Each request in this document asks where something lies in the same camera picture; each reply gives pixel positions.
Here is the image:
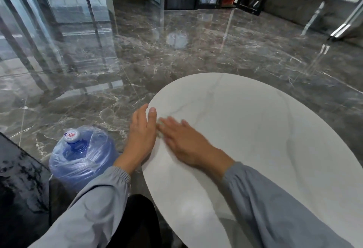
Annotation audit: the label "person's left hand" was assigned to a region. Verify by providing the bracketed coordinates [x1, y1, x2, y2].
[121, 103, 157, 162]

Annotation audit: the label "person's right hand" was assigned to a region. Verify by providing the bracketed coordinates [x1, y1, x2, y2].
[157, 116, 219, 169]

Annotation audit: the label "person's right forearm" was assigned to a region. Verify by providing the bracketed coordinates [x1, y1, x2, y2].
[199, 146, 355, 248]

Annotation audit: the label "person's left forearm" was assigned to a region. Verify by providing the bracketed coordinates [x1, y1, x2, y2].
[28, 152, 148, 248]

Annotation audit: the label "blue plastic-wrapped water jug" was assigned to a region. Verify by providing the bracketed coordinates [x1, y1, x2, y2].
[48, 125, 120, 193]

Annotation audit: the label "person's black trousers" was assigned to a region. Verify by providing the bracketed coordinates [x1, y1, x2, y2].
[106, 194, 189, 248]

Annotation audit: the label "black marble cabinet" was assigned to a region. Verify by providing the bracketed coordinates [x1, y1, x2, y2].
[0, 131, 52, 248]

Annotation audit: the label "chrome counter leg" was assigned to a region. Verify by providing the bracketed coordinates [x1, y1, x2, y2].
[327, 0, 363, 42]

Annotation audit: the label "glass window wall frame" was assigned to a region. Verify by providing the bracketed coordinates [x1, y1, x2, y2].
[0, 0, 118, 75]

